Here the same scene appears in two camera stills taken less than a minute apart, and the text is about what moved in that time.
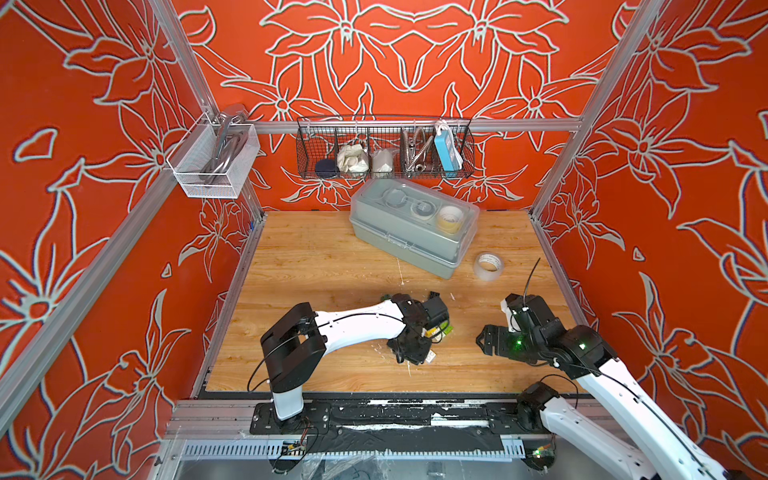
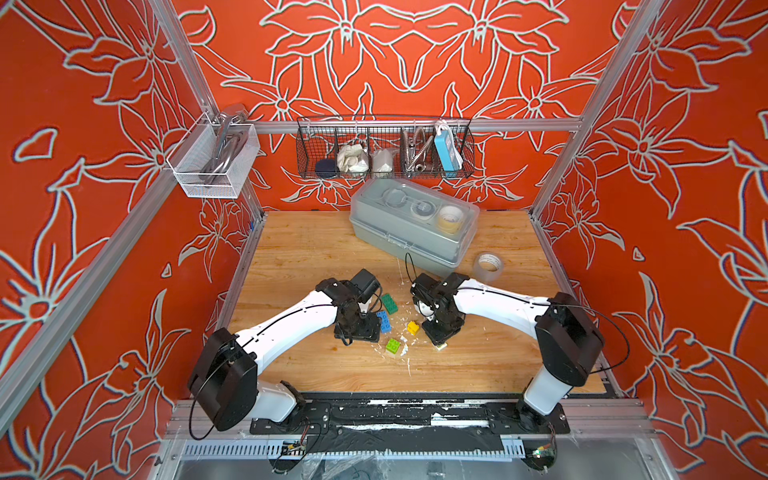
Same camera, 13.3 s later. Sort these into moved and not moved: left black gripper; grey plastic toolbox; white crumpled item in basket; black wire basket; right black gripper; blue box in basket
Moved: right black gripper; left black gripper
Not moved: white crumpled item in basket; blue box in basket; black wire basket; grey plastic toolbox
